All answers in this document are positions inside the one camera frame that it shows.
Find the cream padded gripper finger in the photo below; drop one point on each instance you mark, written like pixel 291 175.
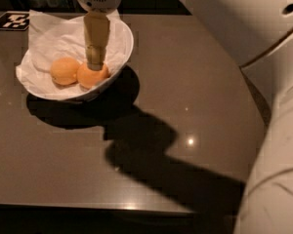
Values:
pixel 96 34

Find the black white marker tag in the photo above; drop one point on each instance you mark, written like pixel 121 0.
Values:
pixel 14 21

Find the white bowl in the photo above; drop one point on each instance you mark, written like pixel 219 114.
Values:
pixel 125 49

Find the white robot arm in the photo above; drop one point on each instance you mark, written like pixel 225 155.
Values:
pixel 250 85

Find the white paper liner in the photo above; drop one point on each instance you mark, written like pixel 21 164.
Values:
pixel 60 41

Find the orange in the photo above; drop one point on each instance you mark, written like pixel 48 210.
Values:
pixel 88 78
pixel 64 71

